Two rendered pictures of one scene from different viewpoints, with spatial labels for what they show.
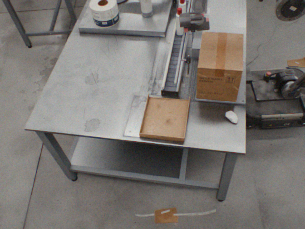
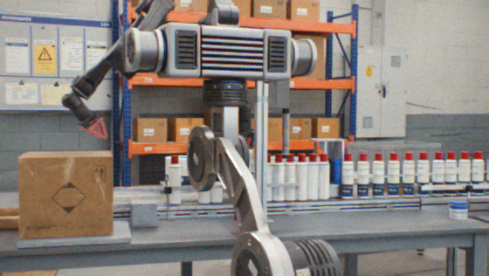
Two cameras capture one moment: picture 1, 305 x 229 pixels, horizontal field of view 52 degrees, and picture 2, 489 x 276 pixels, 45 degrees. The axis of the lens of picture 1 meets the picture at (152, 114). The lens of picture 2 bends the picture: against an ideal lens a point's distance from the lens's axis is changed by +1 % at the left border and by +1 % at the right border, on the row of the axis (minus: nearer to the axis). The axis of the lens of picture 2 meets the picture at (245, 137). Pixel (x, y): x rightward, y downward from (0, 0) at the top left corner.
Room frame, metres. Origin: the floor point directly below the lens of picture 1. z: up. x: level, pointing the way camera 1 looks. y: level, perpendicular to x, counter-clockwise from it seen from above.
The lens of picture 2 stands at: (0.79, -2.53, 1.29)
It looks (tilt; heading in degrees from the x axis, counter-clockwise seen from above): 3 degrees down; 60
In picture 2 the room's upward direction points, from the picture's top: straight up
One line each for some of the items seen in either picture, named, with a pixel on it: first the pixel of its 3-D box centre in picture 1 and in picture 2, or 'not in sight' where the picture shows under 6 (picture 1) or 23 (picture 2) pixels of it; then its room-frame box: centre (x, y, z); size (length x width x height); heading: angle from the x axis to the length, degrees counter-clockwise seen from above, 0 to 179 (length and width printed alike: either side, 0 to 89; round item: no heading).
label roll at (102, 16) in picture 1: (105, 11); (184, 171); (2.05, 0.24, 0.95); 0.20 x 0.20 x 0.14
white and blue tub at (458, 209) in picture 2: not in sight; (458, 210); (2.79, -0.87, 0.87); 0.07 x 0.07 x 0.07
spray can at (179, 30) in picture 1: (179, 21); (175, 179); (1.76, -0.28, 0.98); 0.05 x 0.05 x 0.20
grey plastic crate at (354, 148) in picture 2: not in sight; (393, 156); (4.05, 0.79, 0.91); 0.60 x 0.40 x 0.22; 177
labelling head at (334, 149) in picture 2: not in sight; (326, 168); (2.47, -0.39, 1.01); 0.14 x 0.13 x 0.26; 163
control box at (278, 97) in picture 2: not in sight; (272, 85); (2.12, -0.47, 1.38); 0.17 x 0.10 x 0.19; 38
